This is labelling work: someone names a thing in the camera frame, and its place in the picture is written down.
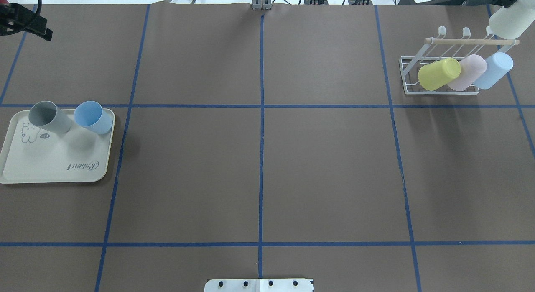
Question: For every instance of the cream plastic cup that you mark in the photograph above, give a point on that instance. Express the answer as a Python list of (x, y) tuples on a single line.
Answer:
[(510, 22)]

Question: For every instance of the light blue plastic cup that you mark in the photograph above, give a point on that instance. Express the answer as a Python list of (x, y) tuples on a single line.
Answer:
[(498, 65)]

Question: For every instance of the pink plastic cup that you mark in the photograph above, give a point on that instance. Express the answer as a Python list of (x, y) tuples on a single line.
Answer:
[(472, 67)]

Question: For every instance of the yellow plastic cup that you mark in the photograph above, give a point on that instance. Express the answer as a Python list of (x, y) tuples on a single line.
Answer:
[(439, 73)]

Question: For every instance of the grey plastic cup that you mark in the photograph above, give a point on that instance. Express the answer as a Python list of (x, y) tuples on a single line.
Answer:
[(46, 115)]

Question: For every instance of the cream plastic tray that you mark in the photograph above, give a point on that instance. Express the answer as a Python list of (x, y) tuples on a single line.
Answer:
[(33, 155)]

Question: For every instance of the white wire cup rack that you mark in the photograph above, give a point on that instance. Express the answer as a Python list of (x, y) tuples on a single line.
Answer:
[(441, 47)]

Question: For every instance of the aluminium frame post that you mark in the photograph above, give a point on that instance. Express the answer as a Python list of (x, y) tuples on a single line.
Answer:
[(262, 4)]

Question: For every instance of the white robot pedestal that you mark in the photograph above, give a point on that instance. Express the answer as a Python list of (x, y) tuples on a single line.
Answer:
[(260, 285)]

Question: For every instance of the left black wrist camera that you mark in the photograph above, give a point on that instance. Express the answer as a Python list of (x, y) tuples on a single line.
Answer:
[(15, 18)]

